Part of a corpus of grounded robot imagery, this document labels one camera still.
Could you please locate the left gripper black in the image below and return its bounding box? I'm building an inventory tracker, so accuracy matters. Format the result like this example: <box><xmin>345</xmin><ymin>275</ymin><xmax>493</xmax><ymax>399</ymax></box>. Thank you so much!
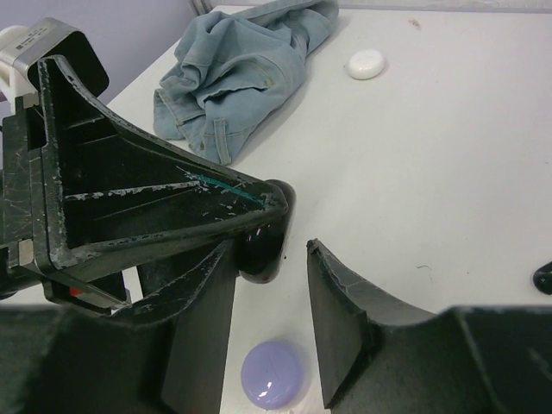
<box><xmin>1</xmin><ymin>55</ymin><xmax>288</xmax><ymax>315</ymax></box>

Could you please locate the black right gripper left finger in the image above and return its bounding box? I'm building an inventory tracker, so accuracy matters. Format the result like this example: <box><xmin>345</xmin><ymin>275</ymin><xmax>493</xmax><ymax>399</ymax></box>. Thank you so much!
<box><xmin>1</xmin><ymin>241</ymin><xmax>236</xmax><ymax>413</ymax></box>

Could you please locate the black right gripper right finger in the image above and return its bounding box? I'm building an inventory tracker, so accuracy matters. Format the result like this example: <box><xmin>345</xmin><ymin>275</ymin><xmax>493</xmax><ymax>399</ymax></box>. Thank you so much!
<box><xmin>307</xmin><ymin>240</ymin><xmax>551</xmax><ymax>413</ymax></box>

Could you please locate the purple earbud charging case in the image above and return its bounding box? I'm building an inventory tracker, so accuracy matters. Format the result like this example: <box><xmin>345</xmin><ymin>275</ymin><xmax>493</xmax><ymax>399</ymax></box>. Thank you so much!
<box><xmin>240</xmin><ymin>339</ymin><xmax>308</xmax><ymax>411</ymax></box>

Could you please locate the black earbud charging case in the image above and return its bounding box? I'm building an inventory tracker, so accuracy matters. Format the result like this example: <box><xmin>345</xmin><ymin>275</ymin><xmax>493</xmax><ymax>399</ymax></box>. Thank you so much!
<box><xmin>235</xmin><ymin>180</ymin><xmax>297</xmax><ymax>284</ymax></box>

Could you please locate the blue crumpled cloth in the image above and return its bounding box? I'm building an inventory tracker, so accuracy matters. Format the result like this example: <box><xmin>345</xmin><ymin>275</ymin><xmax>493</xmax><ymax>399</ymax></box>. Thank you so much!
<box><xmin>154</xmin><ymin>1</ymin><xmax>339</xmax><ymax>166</ymax></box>

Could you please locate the black earbud left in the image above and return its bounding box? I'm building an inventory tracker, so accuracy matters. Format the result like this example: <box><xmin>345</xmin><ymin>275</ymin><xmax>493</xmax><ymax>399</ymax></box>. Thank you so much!
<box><xmin>532</xmin><ymin>262</ymin><xmax>552</xmax><ymax>295</ymax></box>

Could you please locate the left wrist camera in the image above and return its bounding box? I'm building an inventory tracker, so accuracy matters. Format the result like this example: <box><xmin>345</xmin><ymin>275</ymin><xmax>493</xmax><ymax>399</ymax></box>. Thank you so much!
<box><xmin>1</xmin><ymin>17</ymin><xmax>110</xmax><ymax>111</ymax></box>

